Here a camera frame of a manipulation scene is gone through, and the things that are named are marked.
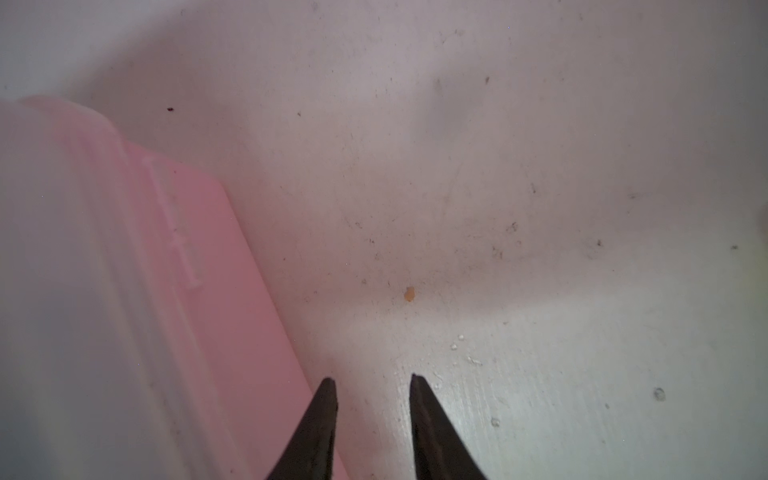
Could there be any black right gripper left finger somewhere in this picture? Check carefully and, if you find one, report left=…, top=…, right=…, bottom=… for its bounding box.
left=267, top=377, right=339, bottom=480

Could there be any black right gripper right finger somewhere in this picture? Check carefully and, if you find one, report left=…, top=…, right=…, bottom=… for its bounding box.
left=409, top=374, right=487, bottom=480

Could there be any pink plastic tool box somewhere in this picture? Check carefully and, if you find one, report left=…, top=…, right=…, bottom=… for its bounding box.
left=1, top=96, right=313, bottom=479

